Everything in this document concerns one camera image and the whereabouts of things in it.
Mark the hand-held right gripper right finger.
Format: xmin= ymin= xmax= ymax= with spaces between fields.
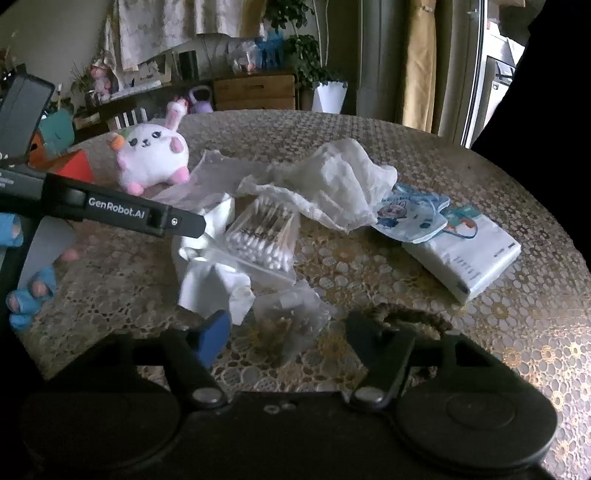
xmin=344 ymin=310 xmax=490 ymax=411

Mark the blue toy figure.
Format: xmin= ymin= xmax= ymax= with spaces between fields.
xmin=261 ymin=30 xmax=283 ymax=68

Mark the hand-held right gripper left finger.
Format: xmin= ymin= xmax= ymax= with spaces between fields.
xmin=131 ymin=309 xmax=232 ymax=411

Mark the yellow curtain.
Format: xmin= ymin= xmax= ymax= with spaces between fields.
xmin=402 ymin=0 xmax=437 ymax=132

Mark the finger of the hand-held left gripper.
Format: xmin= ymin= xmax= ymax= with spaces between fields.
xmin=159 ymin=205 xmax=207 ymax=238

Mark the white bunny plush toy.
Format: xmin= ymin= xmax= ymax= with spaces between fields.
xmin=108 ymin=110 xmax=192 ymax=195

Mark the white router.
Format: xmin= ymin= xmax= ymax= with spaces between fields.
xmin=113 ymin=107 xmax=148 ymax=131

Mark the green potted plant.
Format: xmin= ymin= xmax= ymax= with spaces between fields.
xmin=265 ymin=0 xmax=347 ymax=90

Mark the wooden sideboard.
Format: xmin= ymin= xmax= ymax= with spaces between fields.
xmin=69 ymin=69 xmax=297 ymax=132

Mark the white tissue pack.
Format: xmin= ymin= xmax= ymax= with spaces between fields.
xmin=401 ymin=203 xmax=522 ymax=304

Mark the white planter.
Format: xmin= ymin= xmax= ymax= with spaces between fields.
xmin=313 ymin=80 xmax=348 ymax=114

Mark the photo frame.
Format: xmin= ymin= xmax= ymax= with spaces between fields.
xmin=139 ymin=53 xmax=168 ymax=84

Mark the white tissue paper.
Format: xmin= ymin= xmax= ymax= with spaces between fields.
xmin=171 ymin=194 xmax=257 ymax=326

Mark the pink doll figure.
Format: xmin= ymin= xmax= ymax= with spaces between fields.
xmin=90 ymin=58 xmax=114 ymax=100

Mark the white gauze cloth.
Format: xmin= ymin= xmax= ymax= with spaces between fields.
xmin=238 ymin=138 xmax=399 ymax=233

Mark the blue cartoon packet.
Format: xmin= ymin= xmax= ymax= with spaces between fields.
xmin=372 ymin=183 xmax=451 ymax=244

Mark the bag of cotton swabs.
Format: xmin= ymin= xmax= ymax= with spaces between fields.
xmin=203 ymin=196 xmax=301 ymax=282

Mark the person's left hand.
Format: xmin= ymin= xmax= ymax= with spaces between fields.
xmin=0 ymin=213 xmax=81 ymax=334

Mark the black cylinder speaker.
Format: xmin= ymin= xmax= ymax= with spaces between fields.
xmin=178 ymin=50 xmax=199 ymax=79

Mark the clear plastic jar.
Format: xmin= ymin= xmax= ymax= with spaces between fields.
xmin=228 ymin=39 xmax=259 ymax=75

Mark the hanging patterned cloth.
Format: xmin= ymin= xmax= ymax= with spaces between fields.
xmin=104 ymin=0 xmax=269 ymax=72

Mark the small clear plastic bag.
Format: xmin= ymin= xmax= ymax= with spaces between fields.
xmin=253 ymin=279 xmax=335 ymax=365

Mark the large clear plastic bag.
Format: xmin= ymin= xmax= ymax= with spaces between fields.
xmin=152 ymin=148 xmax=273 ymax=213

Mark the purple kettlebell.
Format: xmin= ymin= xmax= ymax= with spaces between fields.
xmin=189 ymin=85 xmax=214 ymax=114

